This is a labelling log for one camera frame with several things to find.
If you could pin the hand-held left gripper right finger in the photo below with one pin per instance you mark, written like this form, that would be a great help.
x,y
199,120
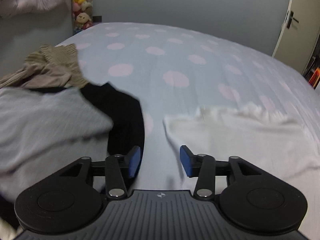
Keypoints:
x,y
186,161

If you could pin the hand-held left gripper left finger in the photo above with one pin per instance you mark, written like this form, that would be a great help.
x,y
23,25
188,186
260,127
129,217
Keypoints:
x,y
135,161

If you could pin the white sweatshirt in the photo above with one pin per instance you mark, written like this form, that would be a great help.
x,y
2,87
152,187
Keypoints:
x,y
250,145

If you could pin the black garment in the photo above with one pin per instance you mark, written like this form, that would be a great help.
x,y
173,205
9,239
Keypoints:
x,y
125,115

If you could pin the grey garment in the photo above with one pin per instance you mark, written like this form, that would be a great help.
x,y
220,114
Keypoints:
x,y
50,130

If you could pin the bed with pink dotted sheet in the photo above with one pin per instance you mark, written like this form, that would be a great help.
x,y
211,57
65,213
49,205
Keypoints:
x,y
175,55

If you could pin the khaki knit sweater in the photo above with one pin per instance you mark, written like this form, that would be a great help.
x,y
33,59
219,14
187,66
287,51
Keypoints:
x,y
57,62

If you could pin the white crinkled garment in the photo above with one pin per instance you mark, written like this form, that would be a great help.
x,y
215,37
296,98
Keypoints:
x,y
5,230

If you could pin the orange object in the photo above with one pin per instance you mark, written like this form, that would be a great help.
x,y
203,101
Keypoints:
x,y
315,76

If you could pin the cream door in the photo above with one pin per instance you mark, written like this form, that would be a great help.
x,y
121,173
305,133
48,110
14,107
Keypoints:
x,y
300,42

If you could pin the clear tube of plush toys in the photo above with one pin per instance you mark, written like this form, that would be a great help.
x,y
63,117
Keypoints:
x,y
81,5

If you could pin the dark wall socket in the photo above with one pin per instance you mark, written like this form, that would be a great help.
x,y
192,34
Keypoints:
x,y
97,18

